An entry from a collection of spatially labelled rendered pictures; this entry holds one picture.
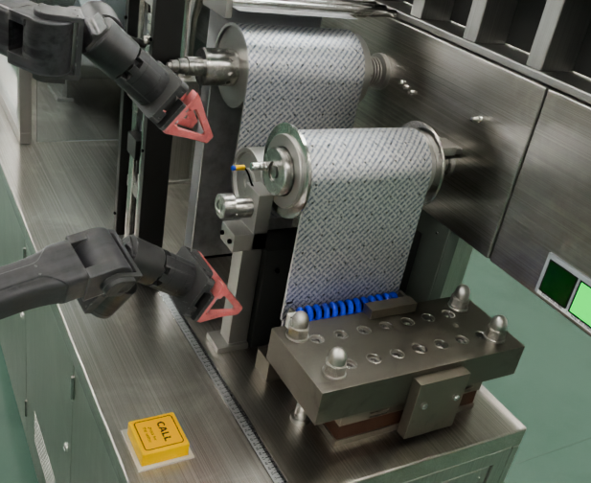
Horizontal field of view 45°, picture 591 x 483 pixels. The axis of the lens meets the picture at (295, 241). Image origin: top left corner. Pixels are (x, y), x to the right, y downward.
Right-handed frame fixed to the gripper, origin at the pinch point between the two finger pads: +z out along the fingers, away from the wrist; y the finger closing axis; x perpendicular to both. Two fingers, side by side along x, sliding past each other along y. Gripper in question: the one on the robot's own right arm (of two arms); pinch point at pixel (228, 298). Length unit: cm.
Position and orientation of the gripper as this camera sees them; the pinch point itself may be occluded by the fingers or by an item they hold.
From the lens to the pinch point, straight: 110.3
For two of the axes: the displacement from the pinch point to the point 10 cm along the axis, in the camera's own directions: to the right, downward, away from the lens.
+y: 4.7, 4.9, -7.4
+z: 6.6, 3.6, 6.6
